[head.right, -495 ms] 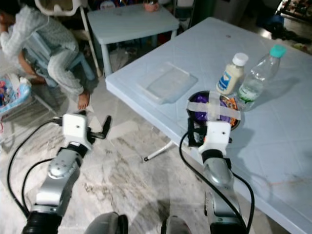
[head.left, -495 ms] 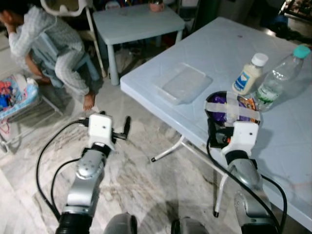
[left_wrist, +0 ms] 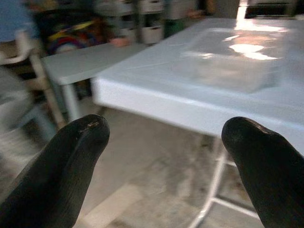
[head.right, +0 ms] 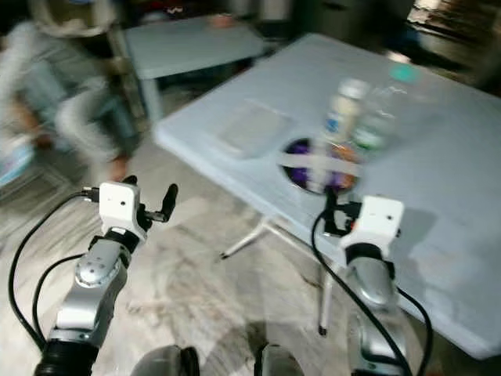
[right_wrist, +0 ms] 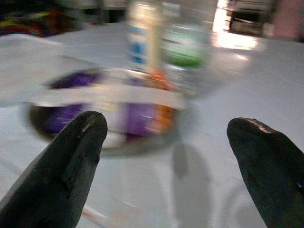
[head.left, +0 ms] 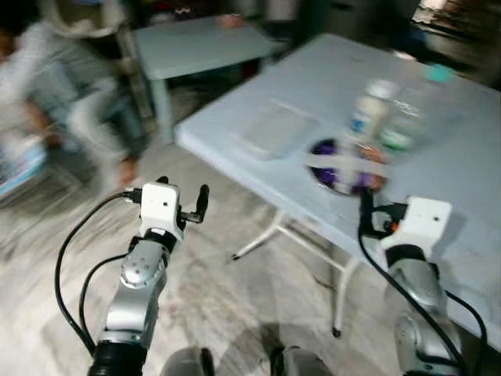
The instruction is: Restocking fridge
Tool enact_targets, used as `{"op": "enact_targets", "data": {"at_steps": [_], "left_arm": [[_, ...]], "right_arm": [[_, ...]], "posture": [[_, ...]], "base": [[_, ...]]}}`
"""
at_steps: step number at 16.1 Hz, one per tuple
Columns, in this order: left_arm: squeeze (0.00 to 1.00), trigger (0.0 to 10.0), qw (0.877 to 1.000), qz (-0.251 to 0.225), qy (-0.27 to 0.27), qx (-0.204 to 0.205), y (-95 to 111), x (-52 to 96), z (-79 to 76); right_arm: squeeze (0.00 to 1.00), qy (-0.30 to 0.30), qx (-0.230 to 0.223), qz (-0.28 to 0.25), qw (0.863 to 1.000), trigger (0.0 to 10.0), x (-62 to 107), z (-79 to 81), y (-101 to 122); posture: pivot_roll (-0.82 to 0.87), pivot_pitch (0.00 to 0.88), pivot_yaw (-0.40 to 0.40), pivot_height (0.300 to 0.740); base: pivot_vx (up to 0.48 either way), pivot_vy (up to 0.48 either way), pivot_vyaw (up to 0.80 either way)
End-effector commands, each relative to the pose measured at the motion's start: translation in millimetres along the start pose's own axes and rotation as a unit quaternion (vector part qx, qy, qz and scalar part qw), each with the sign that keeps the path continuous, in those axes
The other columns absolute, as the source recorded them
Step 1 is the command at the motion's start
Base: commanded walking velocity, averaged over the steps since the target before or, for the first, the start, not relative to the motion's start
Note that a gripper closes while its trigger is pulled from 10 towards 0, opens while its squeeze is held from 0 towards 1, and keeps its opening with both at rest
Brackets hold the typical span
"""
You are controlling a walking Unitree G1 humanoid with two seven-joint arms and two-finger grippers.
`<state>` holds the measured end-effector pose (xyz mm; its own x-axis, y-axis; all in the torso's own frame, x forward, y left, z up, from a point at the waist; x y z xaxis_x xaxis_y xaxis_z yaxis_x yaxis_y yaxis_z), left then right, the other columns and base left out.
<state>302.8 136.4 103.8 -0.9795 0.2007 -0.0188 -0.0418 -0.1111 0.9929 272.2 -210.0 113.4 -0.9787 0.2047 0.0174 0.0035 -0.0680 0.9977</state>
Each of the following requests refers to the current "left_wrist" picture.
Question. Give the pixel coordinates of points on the white wooden chair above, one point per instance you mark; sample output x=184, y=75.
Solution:
x=26, y=78

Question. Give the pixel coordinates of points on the clear plastic container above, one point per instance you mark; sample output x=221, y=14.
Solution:
x=228, y=59

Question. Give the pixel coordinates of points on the grey storage drawer shelf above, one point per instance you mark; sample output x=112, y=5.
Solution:
x=142, y=21

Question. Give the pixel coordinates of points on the large white folding table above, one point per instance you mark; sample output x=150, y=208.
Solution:
x=194, y=78

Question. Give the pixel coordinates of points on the person in blue shirt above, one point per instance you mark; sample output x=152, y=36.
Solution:
x=14, y=21

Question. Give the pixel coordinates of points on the small white table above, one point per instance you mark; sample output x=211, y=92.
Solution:
x=80, y=64

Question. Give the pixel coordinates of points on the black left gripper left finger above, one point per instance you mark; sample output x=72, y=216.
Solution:
x=54, y=171

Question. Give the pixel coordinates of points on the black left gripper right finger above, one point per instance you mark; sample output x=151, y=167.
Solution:
x=268, y=171

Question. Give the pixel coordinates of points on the colourful toy pile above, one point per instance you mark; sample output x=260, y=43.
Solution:
x=73, y=35

